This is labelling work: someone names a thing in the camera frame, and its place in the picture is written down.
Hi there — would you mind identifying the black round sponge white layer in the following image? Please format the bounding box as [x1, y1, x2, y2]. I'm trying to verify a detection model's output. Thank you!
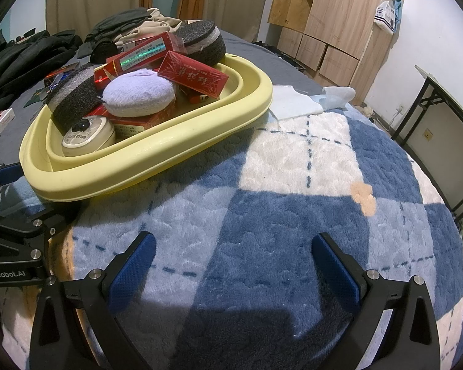
[46, 65, 101, 131]
[174, 20, 227, 66]

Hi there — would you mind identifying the black round case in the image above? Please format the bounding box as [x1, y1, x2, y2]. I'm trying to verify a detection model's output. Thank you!
[90, 38, 118, 63]

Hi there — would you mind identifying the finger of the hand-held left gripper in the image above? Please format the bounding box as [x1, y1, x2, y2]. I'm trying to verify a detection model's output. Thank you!
[0, 162, 26, 201]
[0, 202, 83, 247]

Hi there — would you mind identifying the dark grey clothing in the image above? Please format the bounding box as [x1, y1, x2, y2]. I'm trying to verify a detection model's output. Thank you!
[86, 7, 155, 45]

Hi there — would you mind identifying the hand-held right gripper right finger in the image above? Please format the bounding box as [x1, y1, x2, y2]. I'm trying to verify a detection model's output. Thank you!
[311, 232, 441, 370]

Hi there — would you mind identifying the white cloth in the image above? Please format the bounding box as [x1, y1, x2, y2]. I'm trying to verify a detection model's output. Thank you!
[268, 85, 325, 120]

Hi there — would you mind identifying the glossy red box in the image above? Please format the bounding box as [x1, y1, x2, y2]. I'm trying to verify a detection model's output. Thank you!
[157, 51, 230, 99]

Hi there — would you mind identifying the wooden wardrobe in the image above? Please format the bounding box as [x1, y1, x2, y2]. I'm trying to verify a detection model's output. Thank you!
[267, 0, 408, 105]

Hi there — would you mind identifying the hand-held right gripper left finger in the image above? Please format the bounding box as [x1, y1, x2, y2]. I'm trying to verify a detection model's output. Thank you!
[29, 231, 157, 370]

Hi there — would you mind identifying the red flat packet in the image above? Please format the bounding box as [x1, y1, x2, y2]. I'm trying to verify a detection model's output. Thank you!
[46, 64, 78, 81]

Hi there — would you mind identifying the white hanging plastic bag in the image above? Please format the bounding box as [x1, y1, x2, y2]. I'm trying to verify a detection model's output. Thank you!
[373, 0, 397, 35]

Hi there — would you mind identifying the beige clothing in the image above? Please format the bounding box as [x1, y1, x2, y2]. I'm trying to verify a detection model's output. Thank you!
[114, 8, 182, 47]

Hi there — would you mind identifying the white round jar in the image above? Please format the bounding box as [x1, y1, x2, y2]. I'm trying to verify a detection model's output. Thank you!
[62, 116, 116, 157]

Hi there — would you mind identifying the black jacket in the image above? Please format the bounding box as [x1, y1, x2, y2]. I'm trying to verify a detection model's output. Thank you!
[0, 30, 83, 124]

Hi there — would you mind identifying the white fluffy round puff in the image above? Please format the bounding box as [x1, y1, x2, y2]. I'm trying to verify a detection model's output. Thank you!
[102, 67, 177, 118]

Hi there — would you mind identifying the black folding table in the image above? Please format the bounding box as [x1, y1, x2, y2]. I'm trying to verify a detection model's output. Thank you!
[390, 65, 463, 222]

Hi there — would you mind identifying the dark green card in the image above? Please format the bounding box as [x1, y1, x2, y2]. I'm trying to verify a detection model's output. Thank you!
[23, 88, 51, 106]

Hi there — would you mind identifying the blue white plaid blanket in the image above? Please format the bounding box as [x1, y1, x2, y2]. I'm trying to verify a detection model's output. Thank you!
[0, 108, 463, 370]

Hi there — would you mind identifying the light blue cloth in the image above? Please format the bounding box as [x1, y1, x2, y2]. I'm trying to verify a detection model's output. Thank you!
[318, 86, 356, 110]

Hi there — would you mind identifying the red box holographic stripe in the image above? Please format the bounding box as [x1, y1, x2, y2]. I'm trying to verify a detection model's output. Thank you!
[106, 32, 188, 78]

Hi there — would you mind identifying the large red white box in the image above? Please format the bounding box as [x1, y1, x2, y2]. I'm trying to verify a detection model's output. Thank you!
[86, 100, 178, 140]

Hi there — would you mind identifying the yellow plastic basin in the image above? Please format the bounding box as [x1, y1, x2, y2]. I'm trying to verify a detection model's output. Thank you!
[19, 55, 274, 203]

